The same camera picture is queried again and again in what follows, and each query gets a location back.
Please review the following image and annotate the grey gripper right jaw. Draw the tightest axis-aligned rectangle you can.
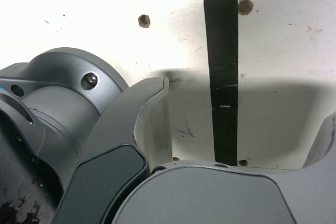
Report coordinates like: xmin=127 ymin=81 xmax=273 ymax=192
xmin=114 ymin=110 xmax=336 ymax=224

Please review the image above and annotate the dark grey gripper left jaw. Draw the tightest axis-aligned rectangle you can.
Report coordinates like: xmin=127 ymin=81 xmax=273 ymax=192
xmin=51 ymin=76 xmax=174 ymax=224

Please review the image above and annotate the black tape strip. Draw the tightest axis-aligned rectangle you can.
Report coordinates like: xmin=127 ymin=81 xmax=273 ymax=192
xmin=203 ymin=0 xmax=239 ymax=167

